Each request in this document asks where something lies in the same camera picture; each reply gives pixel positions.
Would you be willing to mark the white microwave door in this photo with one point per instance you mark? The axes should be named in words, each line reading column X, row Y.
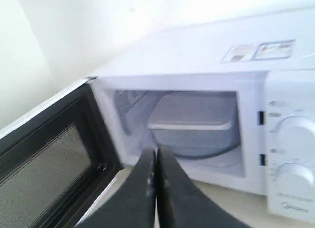
column 56, row 162

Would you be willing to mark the glass turntable plate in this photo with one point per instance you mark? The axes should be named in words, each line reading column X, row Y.
column 221, row 153

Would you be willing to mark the warning label sticker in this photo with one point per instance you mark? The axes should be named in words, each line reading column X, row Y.
column 274, row 50

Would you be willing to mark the upper white control knob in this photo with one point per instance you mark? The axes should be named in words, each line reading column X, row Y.
column 296, row 133

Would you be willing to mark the lower white timer knob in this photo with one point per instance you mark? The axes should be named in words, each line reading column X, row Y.
column 292, row 178

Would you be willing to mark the white Midea microwave oven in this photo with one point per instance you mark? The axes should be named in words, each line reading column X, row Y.
column 171, row 91

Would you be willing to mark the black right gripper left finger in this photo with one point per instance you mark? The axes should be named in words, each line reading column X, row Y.
column 133, row 204

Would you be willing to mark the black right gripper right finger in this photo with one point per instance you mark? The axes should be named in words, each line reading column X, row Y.
column 181, row 204

